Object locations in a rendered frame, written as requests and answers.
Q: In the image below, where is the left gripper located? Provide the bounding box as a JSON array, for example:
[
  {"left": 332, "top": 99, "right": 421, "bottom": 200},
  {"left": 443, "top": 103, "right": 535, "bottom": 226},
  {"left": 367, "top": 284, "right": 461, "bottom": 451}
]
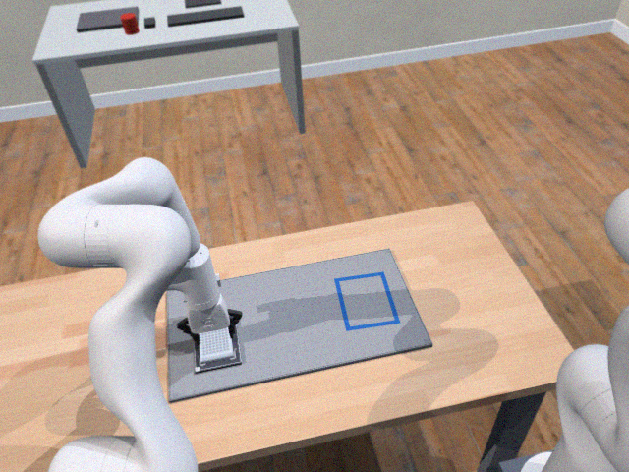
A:
[{"left": 177, "top": 294, "right": 242, "bottom": 345}]

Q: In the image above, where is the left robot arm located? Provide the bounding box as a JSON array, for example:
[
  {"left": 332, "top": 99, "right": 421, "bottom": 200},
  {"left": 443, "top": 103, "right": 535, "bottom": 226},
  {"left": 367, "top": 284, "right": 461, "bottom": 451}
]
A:
[{"left": 37, "top": 157, "right": 221, "bottom": 472}]

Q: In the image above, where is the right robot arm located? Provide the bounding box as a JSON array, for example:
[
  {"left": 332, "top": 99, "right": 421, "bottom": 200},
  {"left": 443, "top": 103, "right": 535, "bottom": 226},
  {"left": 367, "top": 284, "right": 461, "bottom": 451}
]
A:
[{"left": 521, "top": 188, "right": 629, "bottom": 472}]

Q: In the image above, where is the blue tape rectangle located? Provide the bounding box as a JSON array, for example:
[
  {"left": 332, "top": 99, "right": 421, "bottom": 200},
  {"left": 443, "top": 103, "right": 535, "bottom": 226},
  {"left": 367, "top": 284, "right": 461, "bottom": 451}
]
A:
[{"left": 334, "top": 272, "right": 401, "bottom": 331}]

